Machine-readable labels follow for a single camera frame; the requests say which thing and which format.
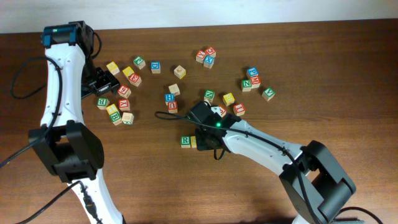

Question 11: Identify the red y block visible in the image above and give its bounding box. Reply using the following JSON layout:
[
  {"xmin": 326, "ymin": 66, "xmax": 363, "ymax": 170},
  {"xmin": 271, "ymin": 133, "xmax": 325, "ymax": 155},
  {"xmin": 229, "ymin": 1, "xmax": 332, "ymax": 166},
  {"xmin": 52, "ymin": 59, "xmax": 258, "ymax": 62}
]
[
  {"xmin": 195, "ymin": 50, "xmax": 206, "ymax": 63},
  {"xmin": 118, "ymin": 99, "xmax": 131, "ymax": 112}
]

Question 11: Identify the blue D block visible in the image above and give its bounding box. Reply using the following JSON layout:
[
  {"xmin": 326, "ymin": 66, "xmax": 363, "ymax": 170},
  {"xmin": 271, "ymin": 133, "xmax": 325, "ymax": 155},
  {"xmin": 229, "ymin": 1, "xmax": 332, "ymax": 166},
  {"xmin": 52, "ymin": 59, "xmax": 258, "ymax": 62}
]
[{"xmin": 150, "ymin": 61, "xmax": 161, "ymax": 73}]

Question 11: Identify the yellow S block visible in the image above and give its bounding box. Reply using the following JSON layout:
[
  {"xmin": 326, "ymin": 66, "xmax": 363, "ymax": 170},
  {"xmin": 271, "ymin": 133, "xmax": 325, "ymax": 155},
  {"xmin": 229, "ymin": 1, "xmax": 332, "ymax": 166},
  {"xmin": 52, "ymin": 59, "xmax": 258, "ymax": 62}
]
[{"xmin": 190, "ymin": 136, "xmax": 197, "ymax": 148}]

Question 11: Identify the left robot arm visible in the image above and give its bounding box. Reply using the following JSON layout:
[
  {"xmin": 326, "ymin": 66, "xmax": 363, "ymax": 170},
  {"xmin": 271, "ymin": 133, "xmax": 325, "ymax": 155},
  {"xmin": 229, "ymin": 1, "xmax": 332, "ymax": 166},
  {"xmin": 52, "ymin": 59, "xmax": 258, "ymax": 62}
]
[{"xmin": 29, "ymin": 21, "xmax": 125, "ymax": 223}]

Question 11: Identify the yellow block beside E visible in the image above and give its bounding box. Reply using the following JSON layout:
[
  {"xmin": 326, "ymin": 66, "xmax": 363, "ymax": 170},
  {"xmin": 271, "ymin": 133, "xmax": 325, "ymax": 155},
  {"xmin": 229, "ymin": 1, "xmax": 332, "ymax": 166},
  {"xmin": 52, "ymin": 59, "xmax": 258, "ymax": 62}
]
[{"xmin": 123, "ymin": 67, "xmax": 134, "ymax": 79}]

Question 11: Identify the red M block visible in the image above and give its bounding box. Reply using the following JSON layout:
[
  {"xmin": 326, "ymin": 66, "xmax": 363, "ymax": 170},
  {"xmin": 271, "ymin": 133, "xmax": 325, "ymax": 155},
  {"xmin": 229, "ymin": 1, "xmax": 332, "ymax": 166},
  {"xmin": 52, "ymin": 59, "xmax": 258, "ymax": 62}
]
[{"xmin": 250, "ymin": 76, "xmax": 261, "ymax": 89}]

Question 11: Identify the green b block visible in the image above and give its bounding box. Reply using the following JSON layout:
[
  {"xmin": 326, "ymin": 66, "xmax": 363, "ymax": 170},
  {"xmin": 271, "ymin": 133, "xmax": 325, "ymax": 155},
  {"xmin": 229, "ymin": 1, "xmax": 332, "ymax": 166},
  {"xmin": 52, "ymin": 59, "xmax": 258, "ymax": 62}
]
[
  {"xmin": 109, "ymin": 112, "xmax": 122, "ymax": 126},
  {"xmin": 96, "ymin": 98, "xmax": 110, "ymax": 110}
]

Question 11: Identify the red E block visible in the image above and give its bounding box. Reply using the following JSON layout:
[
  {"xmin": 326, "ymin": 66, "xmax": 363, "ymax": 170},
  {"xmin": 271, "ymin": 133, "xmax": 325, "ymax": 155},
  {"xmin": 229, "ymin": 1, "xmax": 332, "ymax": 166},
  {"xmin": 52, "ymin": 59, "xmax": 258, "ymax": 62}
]
[{"xmin": 129, "ymin": 73, "xmax": 142, "ymax": 86}]

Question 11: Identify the red Q block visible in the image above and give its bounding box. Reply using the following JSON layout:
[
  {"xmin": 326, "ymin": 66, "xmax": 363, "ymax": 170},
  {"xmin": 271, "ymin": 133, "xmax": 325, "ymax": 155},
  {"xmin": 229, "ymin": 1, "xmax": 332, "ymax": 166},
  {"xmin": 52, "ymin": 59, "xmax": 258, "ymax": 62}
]
[{"xmin": 205, "ymin": 47, "xmax": 216, "ymax": 58}]

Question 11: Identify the red I block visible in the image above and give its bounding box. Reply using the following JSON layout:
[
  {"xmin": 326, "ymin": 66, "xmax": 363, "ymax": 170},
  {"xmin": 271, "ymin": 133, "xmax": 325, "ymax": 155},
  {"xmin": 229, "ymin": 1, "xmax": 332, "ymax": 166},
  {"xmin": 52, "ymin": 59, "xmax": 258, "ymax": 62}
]
[{"xmin": 233, "ymin": 103, "xmax": 246, "ymax": 116}]

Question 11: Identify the red U block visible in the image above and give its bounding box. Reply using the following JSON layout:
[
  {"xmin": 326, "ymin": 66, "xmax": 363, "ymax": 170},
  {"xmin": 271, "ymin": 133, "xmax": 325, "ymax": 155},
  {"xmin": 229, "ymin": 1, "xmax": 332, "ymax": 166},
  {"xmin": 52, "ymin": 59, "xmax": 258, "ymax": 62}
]
[{"xmin": 167, "ymin": 101, "xmax": 178, "ymax": 113}]

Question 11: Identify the green N block centre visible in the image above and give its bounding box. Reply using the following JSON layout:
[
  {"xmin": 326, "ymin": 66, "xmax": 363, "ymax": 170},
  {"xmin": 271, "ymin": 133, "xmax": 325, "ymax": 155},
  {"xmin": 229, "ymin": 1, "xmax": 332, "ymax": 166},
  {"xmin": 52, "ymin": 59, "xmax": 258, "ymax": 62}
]
[{"xmin": 204, "ymin": 90, "xmax": 215, "ymax": 103}]

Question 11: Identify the red 3 block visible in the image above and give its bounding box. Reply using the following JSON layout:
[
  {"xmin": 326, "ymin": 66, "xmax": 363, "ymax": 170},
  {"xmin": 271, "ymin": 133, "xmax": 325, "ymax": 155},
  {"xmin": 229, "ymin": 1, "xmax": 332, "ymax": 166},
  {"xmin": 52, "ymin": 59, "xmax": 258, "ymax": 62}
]
[{"xmin": 219, "ymin": 106, "xmax": 226, "ymax": 118}]

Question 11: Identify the plain block green bottom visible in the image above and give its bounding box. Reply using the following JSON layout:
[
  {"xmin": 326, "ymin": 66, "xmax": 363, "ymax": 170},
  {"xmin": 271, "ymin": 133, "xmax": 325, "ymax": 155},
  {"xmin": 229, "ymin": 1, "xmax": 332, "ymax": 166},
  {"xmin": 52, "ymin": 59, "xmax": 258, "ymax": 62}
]
[{"xmin": 122, "ymin": 112, "xmax": 134, "ymax": 125}]

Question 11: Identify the green R block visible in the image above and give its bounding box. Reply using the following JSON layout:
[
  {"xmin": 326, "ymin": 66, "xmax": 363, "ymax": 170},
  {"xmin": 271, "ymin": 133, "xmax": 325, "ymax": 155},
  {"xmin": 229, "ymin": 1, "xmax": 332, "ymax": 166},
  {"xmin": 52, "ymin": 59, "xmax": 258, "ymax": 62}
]
[{"xmin": 180, "ymin": 136, "xmax": 191, "ymax": 148}]

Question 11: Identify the blue P block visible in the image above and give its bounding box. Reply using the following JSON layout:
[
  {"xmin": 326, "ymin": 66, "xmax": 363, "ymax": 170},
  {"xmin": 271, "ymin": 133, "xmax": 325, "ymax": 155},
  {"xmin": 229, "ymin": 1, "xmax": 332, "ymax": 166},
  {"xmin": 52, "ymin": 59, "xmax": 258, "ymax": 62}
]
[{"xmin": 246, "ymin": 67, "xmax": 259, "ymax": 78}]

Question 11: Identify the green N block right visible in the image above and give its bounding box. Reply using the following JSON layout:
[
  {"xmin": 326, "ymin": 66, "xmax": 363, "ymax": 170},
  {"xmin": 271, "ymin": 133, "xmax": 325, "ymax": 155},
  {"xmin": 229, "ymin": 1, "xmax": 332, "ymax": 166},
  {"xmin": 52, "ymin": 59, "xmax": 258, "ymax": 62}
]
[{"xmin": 241, "ymin": 80, "xmax": 252, "ymax": 92}]

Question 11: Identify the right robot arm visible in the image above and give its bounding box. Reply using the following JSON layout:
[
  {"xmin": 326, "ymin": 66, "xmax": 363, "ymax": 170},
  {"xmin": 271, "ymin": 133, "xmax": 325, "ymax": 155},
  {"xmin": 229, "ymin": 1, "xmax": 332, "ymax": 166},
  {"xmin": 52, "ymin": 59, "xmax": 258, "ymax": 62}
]
[{"xmin": 187, "ymin": 101, "xmax": 356, "ymax": 223}]

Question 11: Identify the yellow block above B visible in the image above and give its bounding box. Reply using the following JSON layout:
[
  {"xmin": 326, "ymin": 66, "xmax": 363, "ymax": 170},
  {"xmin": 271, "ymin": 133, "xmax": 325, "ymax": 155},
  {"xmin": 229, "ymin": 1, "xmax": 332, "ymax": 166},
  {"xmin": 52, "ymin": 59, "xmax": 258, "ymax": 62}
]
[{"xmin": 106, "ymin": 104, "xmax": 119, "ymax": 115}]

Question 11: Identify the green B block lower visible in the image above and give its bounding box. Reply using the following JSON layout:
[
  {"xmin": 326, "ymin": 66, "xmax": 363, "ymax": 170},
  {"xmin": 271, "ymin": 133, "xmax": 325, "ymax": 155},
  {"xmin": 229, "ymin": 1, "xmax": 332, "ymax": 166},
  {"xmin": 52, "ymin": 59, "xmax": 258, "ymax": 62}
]
[{"xmin": 109, "ymin": 112, "xmax": 122, "ymax": 126}]

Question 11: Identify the green P block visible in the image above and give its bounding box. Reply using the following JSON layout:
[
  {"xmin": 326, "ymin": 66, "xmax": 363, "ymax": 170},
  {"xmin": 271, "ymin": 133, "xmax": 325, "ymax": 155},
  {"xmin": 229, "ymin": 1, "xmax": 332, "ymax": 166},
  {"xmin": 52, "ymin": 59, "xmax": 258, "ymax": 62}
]
[{"xmin": 133, "ymin": 56, "xmax": 146, "ymax": 70}]

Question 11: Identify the green n block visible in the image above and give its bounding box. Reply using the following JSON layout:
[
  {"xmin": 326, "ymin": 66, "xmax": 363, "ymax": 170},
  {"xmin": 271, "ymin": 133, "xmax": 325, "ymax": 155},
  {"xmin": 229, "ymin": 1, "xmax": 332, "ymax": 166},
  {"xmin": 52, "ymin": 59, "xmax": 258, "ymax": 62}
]
[
  {"xmin": 204, "ymin": 90, "xmax": 215, "ymax": 103},
  {"xmin": 241, "ymin": 80, "xmax": 252, "ymax": 92}
]

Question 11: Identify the green V block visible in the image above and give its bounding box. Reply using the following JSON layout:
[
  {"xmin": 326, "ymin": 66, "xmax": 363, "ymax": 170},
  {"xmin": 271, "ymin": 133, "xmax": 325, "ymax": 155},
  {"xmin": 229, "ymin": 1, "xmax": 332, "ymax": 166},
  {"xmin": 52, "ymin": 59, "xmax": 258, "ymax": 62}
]
[{"xmin": 262, "ymin": 87, "xmax": 275, "ymax": 101}]

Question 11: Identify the green B block left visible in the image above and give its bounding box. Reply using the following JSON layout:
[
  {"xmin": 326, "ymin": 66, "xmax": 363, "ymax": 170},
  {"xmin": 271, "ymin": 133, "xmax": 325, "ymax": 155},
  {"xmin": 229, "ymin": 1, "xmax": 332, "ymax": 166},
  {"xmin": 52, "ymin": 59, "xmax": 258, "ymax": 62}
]
[{"xmin": 96, "ymin": 98, "xmax": 110, "ymax": 110}]

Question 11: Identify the red Y block top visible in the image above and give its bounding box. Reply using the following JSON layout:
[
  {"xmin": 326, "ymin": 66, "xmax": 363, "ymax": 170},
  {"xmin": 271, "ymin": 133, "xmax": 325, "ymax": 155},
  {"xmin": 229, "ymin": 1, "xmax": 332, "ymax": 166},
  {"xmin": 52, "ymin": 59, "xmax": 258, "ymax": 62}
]
[{"xmin": 195, "ymin": 50, "xmax": 206, "ymax": 63}]

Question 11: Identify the blue X block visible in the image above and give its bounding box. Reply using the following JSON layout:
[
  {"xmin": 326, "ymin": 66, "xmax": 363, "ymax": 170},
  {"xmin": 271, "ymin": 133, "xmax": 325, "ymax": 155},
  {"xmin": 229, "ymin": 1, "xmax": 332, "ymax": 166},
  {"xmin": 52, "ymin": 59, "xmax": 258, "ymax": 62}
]
[{"xmin": 203, "ymin": 55, "xmax": 215, "ymax": 68}]

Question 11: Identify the yellow block far left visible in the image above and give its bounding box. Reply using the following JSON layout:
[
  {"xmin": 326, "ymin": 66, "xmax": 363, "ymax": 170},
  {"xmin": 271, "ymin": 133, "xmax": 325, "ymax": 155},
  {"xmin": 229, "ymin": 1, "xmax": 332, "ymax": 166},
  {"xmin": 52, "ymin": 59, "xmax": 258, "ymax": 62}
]
[{"xmin": 106, "ymin": 61, "xmax": 120, "ymax": 75}]

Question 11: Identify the plain wooden block centre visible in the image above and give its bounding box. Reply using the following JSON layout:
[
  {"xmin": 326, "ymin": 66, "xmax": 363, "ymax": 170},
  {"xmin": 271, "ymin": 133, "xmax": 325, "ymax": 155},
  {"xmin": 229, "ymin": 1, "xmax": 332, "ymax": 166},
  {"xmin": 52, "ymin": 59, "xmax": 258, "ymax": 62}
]
[{"xmin": 169, "ymin": 83, "xmax": 180, "ymax": 96}]

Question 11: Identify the yellow block centre right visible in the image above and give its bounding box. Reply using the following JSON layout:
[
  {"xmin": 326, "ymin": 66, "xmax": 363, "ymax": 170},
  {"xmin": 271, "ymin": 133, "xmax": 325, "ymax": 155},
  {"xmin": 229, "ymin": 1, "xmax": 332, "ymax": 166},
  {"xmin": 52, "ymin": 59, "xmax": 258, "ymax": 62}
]
[{"xmin": 223, "ymin": 93, "xmax": 235, "ymax": 106}]

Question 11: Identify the blue H block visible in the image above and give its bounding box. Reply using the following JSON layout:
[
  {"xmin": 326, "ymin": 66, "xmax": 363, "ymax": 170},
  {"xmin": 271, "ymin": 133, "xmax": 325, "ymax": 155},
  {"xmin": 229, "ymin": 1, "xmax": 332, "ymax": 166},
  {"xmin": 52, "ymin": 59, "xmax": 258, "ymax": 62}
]
[{"xmin": 165, "ymin": 93, "xmax": 175, "ymax": 105}]

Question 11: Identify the red 6 block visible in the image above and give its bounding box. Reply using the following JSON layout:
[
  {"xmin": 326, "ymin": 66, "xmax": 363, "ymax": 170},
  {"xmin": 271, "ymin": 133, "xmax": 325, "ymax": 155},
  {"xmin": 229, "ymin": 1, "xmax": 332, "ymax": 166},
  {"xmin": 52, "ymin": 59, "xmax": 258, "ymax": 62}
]
[{"xmin": 118, "ymin": 85, "xmax": 131, "ymax": 98}]

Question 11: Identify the plain picture block top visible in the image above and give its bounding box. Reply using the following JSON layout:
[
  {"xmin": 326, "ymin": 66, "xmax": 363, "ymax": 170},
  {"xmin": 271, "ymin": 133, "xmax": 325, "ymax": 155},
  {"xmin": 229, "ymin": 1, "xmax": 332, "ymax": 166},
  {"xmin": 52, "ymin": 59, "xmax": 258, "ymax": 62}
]
[{"xmin": 174, "ymin": 65, "xmax": 187, "ymax": 79}]

